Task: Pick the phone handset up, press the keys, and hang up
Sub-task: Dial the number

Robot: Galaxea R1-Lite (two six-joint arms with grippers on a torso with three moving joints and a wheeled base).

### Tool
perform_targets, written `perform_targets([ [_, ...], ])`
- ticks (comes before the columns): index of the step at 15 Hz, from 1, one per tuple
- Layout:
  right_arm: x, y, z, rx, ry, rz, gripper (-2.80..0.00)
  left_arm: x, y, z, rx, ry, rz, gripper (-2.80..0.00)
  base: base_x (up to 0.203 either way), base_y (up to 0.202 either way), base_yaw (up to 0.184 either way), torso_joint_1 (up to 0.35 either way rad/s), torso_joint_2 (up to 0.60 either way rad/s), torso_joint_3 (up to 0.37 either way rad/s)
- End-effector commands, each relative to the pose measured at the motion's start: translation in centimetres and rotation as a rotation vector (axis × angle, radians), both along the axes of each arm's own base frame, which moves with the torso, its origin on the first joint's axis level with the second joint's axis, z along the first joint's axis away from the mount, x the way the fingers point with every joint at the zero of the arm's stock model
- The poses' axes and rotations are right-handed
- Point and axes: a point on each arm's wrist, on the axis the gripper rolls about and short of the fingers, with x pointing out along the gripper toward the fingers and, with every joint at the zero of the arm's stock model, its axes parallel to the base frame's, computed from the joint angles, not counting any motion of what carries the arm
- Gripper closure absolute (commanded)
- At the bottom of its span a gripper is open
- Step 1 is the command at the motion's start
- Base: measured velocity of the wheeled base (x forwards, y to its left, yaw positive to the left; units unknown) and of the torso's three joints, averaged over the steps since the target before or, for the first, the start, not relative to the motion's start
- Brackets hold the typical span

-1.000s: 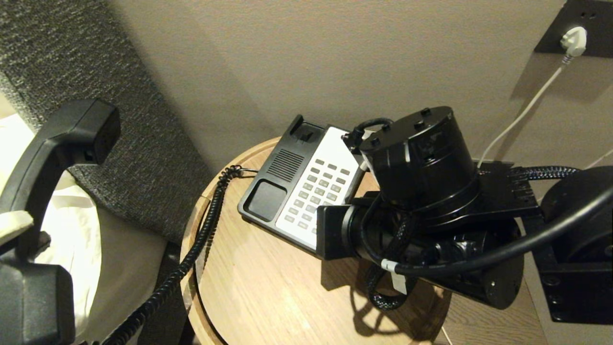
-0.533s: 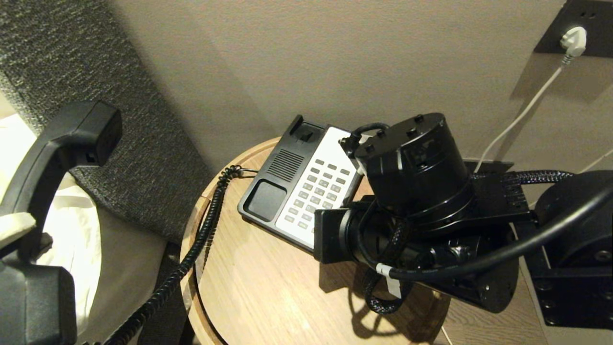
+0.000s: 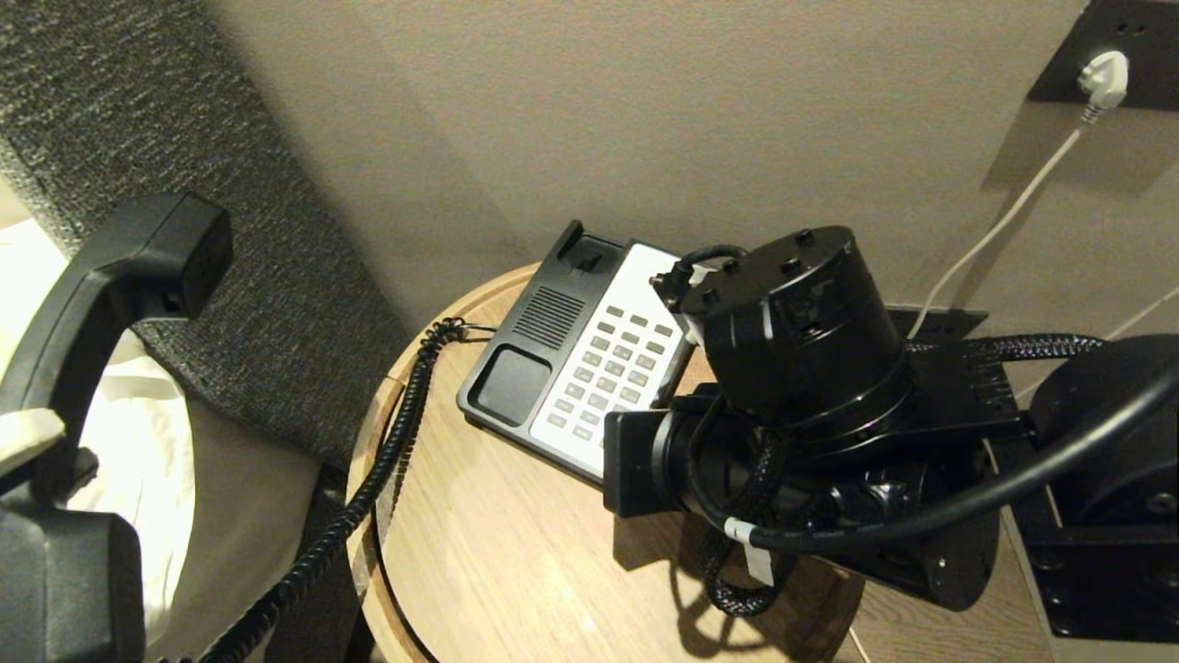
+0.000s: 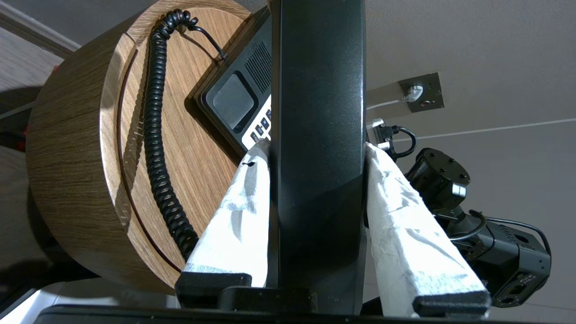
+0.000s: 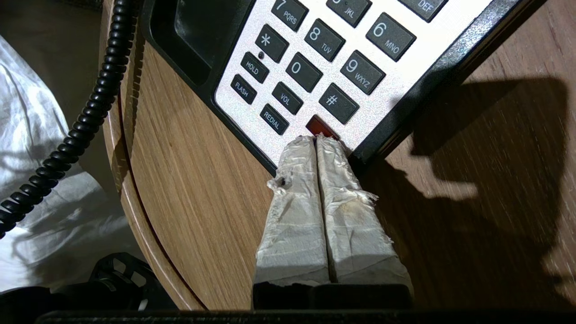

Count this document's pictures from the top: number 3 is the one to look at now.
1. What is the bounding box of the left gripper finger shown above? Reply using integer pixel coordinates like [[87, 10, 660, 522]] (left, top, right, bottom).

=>
[[0, 409, 68, 479]]

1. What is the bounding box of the black phone handset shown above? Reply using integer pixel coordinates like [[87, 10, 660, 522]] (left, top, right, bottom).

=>
[[0, 192, 234, 663]]

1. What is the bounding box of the black and white desk phone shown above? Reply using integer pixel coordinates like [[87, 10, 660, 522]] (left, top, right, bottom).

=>
[[457, 219, 703, 488]]

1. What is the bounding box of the white pillow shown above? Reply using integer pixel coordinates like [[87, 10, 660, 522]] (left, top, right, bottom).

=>
[[0, 219, 200, 647]]

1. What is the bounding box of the grey fabric headboard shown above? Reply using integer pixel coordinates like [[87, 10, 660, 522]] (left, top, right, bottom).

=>
[[0, 0, 417, 472]]

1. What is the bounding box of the round wooden side table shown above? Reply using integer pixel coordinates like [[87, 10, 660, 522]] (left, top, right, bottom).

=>
[[345, 262, 1056, 663]]

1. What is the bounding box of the black flat plate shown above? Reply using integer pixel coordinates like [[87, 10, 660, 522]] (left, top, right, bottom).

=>
[[882, 306, 990, 342]]

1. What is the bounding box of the white power plug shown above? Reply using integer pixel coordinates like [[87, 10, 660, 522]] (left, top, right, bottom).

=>
[[1077, 50, 1132, 126]]

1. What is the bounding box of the black coiled phone cord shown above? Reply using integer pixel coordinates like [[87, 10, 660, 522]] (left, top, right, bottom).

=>
[[197, 317, 499, 663]]

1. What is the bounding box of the black braided cable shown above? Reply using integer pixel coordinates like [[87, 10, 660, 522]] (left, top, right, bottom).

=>
[[698, 333, 1108, 620]]

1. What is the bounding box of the white power cable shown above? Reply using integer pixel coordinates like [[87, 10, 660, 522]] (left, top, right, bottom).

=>
[[906, 120, 1090, 340]]

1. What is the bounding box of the black wall socket panel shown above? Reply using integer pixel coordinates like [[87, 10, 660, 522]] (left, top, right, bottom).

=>
[[1026, 0, 1179, 113]]

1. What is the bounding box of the thin white cable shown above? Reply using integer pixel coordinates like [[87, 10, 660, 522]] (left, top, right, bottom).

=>
[[1013, 284, 1179, 402]]

